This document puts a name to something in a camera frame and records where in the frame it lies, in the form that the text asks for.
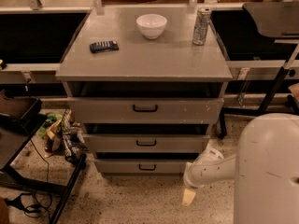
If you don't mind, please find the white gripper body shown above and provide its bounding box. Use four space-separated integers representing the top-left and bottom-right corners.
183 148 223 189

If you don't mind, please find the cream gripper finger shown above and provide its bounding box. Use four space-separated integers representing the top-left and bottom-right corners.
182 188 196 206

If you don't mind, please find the grey bottom drawer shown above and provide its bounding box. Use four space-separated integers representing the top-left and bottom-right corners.
94 160 192 175

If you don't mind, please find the grey drawer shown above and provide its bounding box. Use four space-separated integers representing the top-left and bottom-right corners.
84 134 209 153
68 97 223 124
94 160 192 175

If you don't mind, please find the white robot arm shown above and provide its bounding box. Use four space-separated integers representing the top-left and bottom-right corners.
182 113 299 224

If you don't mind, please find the grey middle drawer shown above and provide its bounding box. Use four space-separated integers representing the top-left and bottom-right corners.
84 134 209 153

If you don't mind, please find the grey drawer cabinet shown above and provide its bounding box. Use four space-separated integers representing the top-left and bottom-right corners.
56 6 232 162

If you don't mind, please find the grey top drawer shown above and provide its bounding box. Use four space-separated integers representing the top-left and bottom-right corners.
68 97 223 124

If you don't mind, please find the black desk right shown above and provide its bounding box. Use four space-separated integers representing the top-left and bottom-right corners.
212 2 298 139

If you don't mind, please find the pile of snack bags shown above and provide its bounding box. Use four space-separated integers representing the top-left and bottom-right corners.
38 109 87 165

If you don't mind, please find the silver drink can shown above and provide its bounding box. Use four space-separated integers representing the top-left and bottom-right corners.
192 7 211 46

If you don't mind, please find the white ceramic bowl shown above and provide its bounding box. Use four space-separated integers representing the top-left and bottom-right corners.
136 14 167 39

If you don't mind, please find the black chip bag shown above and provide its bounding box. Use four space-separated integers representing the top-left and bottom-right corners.
90 40 119 53

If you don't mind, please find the black side table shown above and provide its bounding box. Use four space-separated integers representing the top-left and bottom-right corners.
0 112 88 224

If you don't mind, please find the black tray on table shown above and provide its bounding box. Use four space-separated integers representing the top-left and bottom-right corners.
0 90 42 126

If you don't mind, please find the black cable on floor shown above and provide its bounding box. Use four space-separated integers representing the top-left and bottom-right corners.
4 137 54 220

